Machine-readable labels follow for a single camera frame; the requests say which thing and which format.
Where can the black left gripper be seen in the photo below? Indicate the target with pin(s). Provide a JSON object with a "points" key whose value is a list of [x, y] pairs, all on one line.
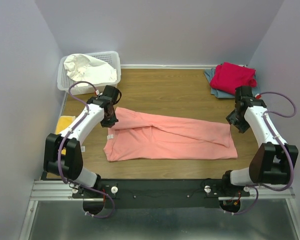
{"points": [[111, 123]]}

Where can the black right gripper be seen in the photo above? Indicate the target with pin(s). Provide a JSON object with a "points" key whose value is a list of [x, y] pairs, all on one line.
{"points": [[242, 127]]}

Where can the pink t shirt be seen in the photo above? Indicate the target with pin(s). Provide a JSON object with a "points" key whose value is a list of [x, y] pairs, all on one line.
{"points": [[139, 135]]}

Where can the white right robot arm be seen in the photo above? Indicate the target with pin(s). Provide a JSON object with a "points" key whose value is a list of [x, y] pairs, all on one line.
{"points": [[273, 164]]}

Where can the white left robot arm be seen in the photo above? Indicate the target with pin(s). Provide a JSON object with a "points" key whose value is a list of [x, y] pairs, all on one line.
{"points": [[63, 154]]}

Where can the folded red t shirt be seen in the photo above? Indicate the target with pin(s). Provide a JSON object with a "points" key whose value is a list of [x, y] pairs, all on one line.
{"points": [[229, 76]]}

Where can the white plastic basket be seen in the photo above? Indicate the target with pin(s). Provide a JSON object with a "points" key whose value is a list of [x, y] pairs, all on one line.
{"points": [[84, 87]]}

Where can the white cloth in basket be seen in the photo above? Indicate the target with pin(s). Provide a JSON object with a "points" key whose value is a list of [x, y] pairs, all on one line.
{"points": [[82, 67]]}

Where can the folded blue t shirt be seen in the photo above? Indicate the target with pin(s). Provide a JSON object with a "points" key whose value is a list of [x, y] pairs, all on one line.
{"points": [[210, 73]]}

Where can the folded yellow towel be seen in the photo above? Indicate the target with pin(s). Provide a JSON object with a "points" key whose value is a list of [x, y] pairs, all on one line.
{"points": [[63, 122]]}

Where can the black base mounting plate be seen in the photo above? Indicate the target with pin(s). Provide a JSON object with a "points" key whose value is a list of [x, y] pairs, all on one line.
{"points": [[169, 193]]}

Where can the aluminium frame rail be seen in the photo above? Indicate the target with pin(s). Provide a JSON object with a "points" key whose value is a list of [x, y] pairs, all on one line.
{"points": [[56, 190]]}

